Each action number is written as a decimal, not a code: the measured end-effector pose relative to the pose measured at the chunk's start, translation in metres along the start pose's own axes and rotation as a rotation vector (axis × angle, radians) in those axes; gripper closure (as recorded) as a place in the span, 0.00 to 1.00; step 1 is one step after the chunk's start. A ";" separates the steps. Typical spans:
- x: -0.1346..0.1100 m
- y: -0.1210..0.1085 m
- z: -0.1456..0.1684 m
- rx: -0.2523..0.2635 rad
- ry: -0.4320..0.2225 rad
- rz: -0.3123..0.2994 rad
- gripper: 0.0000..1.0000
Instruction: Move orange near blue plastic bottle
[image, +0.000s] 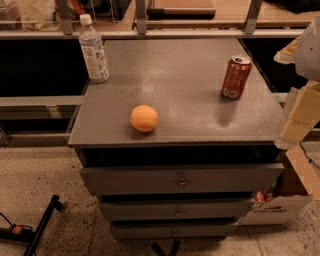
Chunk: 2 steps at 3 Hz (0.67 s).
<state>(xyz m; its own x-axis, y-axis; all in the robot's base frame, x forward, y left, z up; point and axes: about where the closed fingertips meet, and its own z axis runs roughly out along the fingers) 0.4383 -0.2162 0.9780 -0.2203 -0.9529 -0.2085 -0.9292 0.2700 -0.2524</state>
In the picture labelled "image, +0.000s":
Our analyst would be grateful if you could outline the white cardboard box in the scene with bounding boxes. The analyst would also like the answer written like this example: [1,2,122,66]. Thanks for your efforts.
[239,146,320,225]

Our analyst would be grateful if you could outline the clear plastic water bottle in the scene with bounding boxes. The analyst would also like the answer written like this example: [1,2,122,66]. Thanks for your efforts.
[79,14,109,83]

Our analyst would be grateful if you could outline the grey metal railing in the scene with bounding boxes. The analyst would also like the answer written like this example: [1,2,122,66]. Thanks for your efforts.
[0,0,320,40]

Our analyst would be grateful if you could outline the black metal stand leg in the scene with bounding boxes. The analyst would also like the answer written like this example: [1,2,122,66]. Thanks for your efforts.
[23,195,63,256]

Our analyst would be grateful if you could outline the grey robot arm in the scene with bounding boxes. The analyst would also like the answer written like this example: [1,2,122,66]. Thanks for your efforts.
[274,16,320,150]

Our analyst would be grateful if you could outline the bottom grey drawer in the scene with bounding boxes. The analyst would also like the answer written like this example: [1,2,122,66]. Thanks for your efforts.
[110,223,238,240]

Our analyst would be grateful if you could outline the black orange floor tool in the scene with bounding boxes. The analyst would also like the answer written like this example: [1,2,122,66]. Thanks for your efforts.
[0,212,34,242]

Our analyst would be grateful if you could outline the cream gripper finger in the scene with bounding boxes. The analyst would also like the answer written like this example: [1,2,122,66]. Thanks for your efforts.
[279,82,320,144]
[273,37,300,65]

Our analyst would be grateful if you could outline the top grey drawer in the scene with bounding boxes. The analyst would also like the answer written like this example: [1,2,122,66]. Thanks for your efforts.
[80,163,283,195]

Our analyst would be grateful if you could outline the grey drawer cabinet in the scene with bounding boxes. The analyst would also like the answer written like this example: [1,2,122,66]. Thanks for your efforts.
[69,39,281,226]

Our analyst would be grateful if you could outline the middle grey drawer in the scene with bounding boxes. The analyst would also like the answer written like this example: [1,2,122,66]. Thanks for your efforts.
[99,199,253,221]

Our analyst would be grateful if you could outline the orange fruit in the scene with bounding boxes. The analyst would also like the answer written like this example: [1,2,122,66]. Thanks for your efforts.
[130,105,159,132]

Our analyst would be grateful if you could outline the orange soda can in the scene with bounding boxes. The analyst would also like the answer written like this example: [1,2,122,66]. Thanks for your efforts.
[221,55,252,99]

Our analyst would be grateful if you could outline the grey drawer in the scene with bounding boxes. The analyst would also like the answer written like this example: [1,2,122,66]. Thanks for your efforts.
[80,163,283,195]
[99,199,253,221]
[110,223,238,240]

